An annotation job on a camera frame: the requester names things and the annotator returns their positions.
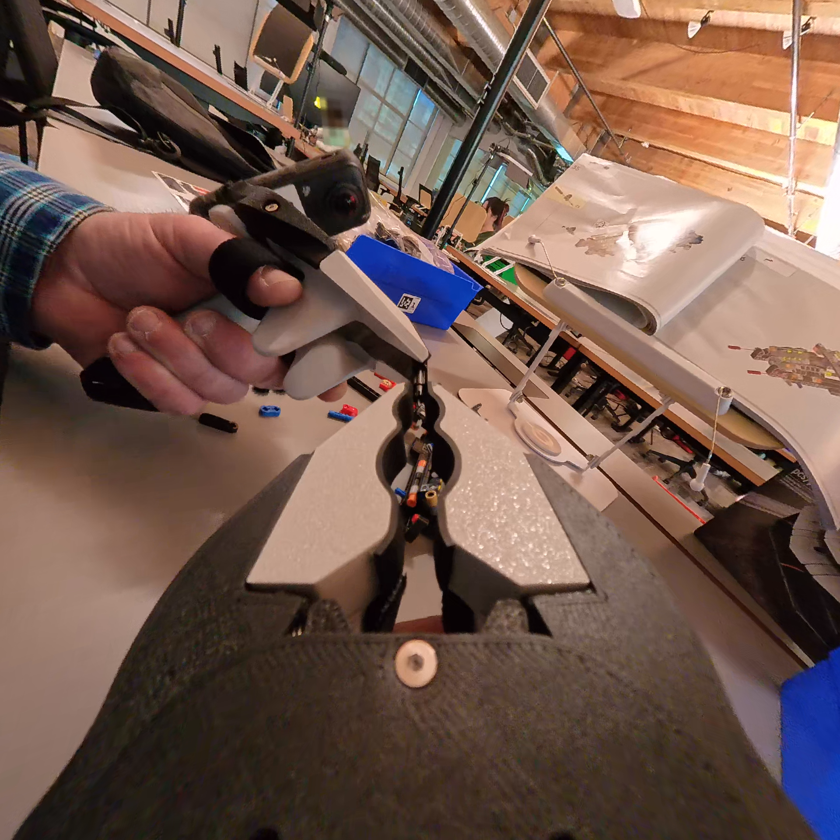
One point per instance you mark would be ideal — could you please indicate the silver ventilation duct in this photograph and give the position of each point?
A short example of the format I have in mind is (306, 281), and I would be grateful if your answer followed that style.
(420, 19)

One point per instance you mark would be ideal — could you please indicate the partly built lego vehicle chassis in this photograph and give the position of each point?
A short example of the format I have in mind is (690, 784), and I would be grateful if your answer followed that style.
(430, 495)

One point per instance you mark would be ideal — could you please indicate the printed paper sheet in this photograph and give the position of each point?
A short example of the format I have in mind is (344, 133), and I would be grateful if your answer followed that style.
(174, 182)

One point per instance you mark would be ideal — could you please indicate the black office chair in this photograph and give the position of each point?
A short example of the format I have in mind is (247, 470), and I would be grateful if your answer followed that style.
(26, 52)

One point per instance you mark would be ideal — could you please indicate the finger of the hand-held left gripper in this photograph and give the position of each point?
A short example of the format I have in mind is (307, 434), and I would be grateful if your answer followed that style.
(321, 374)
(374, 305)

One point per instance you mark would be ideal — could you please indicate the short blue lego liftarm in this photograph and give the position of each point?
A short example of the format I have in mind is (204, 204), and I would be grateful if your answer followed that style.
(269, 411)

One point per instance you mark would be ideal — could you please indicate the person's left hand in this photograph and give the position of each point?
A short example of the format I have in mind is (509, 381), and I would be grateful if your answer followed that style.
(131, 275)

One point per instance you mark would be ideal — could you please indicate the blue bin with square tag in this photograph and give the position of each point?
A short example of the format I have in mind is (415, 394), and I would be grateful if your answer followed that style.
(446, 289)

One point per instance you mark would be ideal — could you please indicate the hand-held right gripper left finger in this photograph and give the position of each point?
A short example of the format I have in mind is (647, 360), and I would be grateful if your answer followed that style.
(328, 518)

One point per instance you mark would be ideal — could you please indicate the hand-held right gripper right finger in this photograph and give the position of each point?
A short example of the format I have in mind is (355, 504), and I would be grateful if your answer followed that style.
(512, 518)

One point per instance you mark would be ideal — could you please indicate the person's left forearm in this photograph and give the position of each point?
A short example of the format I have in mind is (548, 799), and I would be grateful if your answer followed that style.
(39, 223)

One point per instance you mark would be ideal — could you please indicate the lego instruction manual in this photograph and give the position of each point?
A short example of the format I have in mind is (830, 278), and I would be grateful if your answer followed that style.
(656, 216)

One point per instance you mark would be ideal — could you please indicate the clear plastic bag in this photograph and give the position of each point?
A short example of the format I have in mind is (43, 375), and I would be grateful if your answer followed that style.
(407, 246)

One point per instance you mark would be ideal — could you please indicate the black steel column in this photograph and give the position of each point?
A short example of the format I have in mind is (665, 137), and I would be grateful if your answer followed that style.
(485, 111)

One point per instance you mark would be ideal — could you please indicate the large blue plastic bin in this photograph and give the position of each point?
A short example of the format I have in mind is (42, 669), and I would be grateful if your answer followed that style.
(814, 735)

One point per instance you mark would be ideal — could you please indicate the black backpack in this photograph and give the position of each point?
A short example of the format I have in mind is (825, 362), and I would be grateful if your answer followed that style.
(164, 111)

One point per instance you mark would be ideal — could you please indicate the wood framed mirror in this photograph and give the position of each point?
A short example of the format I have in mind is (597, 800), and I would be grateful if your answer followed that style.
(282, 43)

